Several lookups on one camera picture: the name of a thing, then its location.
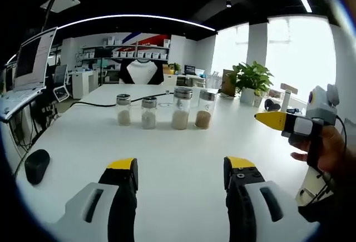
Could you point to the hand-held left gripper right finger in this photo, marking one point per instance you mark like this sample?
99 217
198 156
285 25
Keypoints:
250 194

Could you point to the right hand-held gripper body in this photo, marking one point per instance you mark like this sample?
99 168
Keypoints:
317 125

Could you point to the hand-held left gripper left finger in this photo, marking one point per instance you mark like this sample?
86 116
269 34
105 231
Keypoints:
97 197

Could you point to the tall seasoning bottle brown powder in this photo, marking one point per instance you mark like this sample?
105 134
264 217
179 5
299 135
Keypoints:
205 109

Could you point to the small seasoning bottle beige powder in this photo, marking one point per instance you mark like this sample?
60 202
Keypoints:
123 109

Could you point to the tall seasoning bottle white grains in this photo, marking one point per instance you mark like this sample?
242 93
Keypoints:
181 108

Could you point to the small seasoning bottle white powder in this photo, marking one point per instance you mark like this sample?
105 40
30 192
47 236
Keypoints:
148 113

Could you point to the person's right hand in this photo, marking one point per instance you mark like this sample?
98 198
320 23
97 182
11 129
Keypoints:
332 150

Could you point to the black heart-shaped object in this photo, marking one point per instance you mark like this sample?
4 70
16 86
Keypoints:
271 104

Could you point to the potted green plant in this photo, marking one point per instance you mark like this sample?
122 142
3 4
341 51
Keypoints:
251 79

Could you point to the brown cardboard box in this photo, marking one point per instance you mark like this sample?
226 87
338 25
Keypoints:
227 82

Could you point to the black computer mouse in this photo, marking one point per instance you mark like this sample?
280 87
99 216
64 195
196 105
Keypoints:
37 166

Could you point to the black monitor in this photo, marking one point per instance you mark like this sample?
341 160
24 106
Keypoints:
190 69

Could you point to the small green plant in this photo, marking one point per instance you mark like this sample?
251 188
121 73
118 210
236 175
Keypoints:
174 67

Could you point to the white cabinet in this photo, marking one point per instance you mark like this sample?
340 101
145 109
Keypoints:
80 82

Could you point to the white office chair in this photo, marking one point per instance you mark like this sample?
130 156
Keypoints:
60 82

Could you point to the person in white shirt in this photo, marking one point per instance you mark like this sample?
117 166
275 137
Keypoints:
140 72

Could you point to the white laptop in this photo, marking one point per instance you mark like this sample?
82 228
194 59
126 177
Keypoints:
26 72

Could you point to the shelf with white boxes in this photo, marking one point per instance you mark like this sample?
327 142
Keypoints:
125 53

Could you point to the ceiling air conditioner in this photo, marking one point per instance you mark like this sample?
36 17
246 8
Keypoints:
62 1

